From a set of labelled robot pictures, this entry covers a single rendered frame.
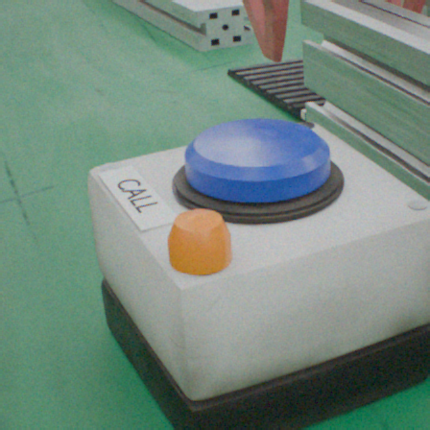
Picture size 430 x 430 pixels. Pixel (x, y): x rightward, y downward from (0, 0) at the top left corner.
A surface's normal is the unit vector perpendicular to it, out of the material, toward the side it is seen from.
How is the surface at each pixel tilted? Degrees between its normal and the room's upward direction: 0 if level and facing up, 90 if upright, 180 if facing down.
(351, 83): 90
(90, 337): 0
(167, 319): 90
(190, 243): 66
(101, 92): 0
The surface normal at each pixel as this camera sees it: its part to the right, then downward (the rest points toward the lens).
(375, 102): -0.92, 0.22
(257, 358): 0.40, 0.40
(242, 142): -0.10, -0.88
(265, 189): 0.01, 0.45
